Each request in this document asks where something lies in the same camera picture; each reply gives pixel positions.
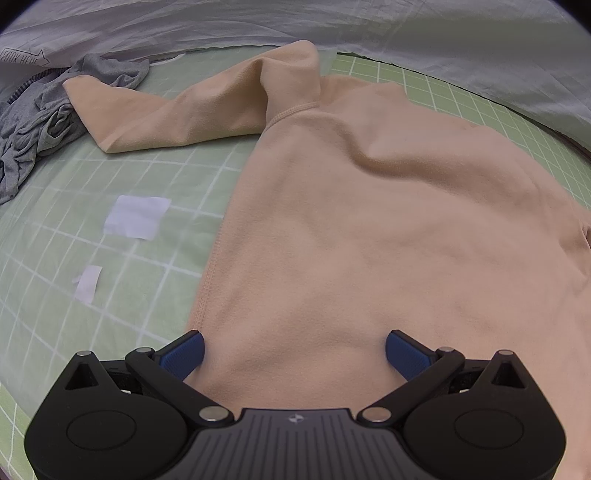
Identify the beige long-sleeve shirt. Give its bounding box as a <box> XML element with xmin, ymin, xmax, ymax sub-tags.
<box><xmin>62</xmin><ymin>40</ymin><xmax>591</xmax><ymax>412</ymax></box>

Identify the green grid mat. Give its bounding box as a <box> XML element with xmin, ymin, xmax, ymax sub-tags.
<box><xmin>0</xmin><ymin>46</ymin><xmax>591</xmax><ymax>480</ymax></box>

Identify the grey printed bed sheet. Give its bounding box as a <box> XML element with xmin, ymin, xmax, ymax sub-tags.
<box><xmin>0</xmin><ymin>0</ymin><xmax>591</xmax><ymax>160</ymax></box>

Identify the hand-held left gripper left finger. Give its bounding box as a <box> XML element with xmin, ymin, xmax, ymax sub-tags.
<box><xmin>58</xmin><ymin>330</ymin><xmax>232</xmax><ymax>425</ymax></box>

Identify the large white tape piece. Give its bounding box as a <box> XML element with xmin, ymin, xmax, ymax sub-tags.
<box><xmin>102</xmin><ymin>195</ymin><xmax>172</xmax><ymax>241</ymax></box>

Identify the grey crumpled garment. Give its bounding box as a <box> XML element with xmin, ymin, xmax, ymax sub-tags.
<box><xmin>0</xmin><ymin>53</ymin><xmax>151</xmax><ymax>206</ymax></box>

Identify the small white tape piece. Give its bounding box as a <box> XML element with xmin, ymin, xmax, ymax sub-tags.
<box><xmin>73</xmin><ymin>265</ymin><xmax>103</xmax><ymax>304</ymax></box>

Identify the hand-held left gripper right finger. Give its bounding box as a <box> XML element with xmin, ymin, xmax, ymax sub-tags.
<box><xmin>355</xmin><ymin>330</ymin><xmax>533</xmax><ymax>425</ymax></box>

